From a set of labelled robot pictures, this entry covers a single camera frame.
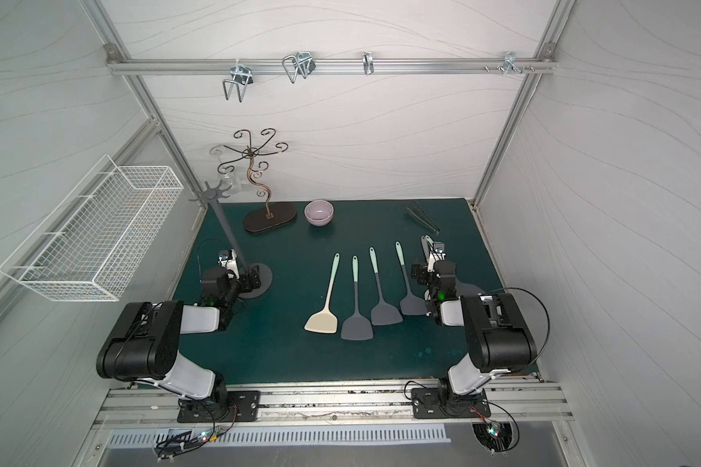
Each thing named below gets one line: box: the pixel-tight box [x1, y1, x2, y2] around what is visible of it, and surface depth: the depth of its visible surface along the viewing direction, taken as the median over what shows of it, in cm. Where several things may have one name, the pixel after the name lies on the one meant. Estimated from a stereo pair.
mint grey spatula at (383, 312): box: [368, 246, 404, 326], surface depth 93 cm
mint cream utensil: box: [303, 251, 340, 334], surface depth 89 cm
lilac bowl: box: [303, 199, 335, 227], surface depth 114 cm
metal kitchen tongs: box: [405, 200, 442, 233], surface depth 117 cm
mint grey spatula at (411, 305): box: [395, 241, 428, 317], surface depth 95 cm
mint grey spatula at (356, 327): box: [340, 254, 374, 341], surface depth 86 cm
